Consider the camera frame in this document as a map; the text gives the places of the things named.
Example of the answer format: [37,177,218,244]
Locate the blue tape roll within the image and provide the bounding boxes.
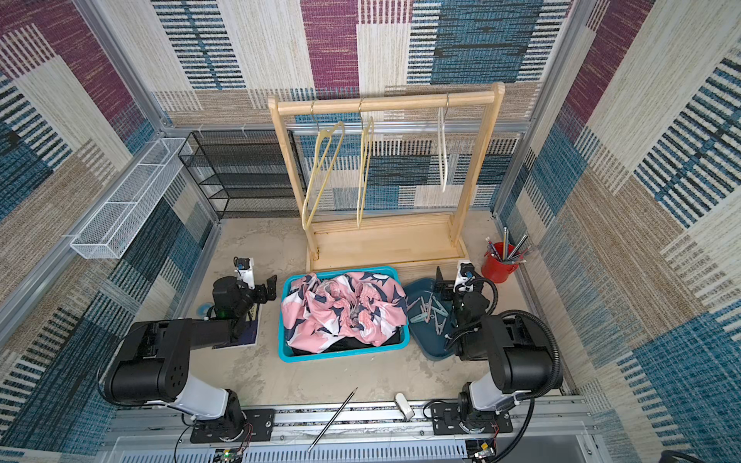
[196,303,213,318]

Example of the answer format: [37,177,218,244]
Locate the pink patterned shorts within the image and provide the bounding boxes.
[280,271,409,354]

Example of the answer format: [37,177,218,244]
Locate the yellow hanger of beige shorts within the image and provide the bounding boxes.
[301,101,345,232]

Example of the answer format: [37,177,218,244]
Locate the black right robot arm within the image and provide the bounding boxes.
[422,260,563,462]

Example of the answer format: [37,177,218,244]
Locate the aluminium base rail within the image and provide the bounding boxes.
[96,395,611,462]

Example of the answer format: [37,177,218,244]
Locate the white clothespin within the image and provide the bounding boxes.
[433,314,447,336]
[420,294,432,316]

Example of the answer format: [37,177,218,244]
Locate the wooden clothes rack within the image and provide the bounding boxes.
[268,83,506,272]

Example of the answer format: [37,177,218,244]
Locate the thin metal rod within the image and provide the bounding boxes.
[306,387,359,453]

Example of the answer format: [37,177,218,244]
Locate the black shorts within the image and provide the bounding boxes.
[288,330,406,357]

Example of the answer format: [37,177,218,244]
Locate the red pen cup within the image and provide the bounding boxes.
[482,242,519,285]

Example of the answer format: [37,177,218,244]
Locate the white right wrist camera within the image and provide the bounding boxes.
[453,260,476,293]

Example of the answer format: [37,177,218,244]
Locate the turquoise plastic basket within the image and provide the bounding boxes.
[276,265,411,364]

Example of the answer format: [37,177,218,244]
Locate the yellow hanger of black shorts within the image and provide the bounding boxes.
[356,117,376,229]

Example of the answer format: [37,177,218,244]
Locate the small white block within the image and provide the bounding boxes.
[394,393,415,422]

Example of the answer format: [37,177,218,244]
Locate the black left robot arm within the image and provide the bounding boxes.
[98,276,277,446]

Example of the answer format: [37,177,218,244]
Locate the dark blue book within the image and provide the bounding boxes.
[217,304,262,349]

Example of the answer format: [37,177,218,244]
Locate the mint clothespin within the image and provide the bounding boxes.
[409,313,431,324]
[428,295,450,318]

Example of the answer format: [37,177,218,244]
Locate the dark teal plastic tray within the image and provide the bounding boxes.
[404,278,455,361]

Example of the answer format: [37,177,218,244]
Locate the black wire shelf rack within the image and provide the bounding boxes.
[179,129,299,219]

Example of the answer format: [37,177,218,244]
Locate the white wire wall basket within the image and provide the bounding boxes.
[71,138,185,260]

